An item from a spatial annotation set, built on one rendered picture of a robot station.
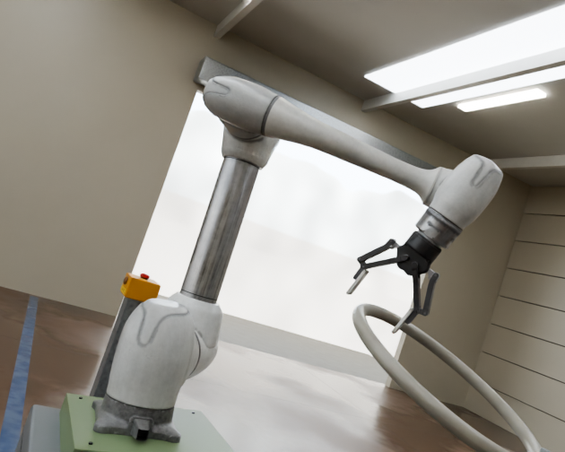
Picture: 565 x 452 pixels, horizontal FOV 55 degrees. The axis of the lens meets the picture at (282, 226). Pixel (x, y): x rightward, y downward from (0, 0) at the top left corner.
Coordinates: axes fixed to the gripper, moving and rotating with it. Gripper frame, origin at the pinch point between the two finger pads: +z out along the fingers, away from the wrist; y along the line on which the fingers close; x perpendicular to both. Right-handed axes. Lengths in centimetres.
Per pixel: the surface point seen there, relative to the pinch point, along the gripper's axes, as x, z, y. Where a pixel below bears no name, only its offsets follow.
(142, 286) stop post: 42, 60, -80
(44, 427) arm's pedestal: -33, 62, -34
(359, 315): -11.3, 0.8, 0.4
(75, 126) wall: 355, 140, -475
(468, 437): -22.2, 1.8, 30.1
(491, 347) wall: 864, 94, 44
